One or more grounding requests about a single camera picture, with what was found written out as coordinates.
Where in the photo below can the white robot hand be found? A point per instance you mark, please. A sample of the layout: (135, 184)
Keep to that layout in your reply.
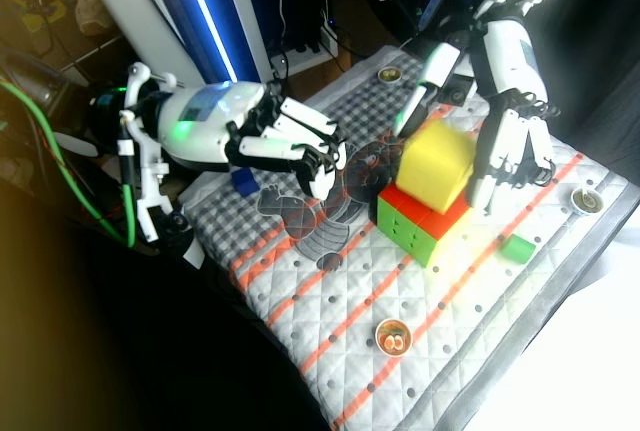
(515, 61)
(200, 121)

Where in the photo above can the yellow cube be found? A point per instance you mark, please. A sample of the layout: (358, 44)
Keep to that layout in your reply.
(437, 166)

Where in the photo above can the small blue cube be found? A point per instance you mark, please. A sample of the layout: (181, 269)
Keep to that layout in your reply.
(245, 182)

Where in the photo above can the green cylinder block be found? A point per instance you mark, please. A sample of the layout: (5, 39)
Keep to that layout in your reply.
(517, 249)

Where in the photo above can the Rubik's cube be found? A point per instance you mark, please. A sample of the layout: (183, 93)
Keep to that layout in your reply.
(405, 231)

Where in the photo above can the small cup with yellow rim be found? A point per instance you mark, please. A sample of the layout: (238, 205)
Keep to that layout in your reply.
(389, 74)

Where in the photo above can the white power strip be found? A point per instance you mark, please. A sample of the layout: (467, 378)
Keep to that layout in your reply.
(329, 41)

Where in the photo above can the small cup with brown filling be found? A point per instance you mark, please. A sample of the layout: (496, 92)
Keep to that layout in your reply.
(586, 201)

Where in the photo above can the grey quilt with printed bear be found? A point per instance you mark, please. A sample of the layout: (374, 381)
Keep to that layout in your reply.
(380, 296)

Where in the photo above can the small cup with orange filling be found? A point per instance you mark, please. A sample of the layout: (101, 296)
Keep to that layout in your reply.
(393, 338)

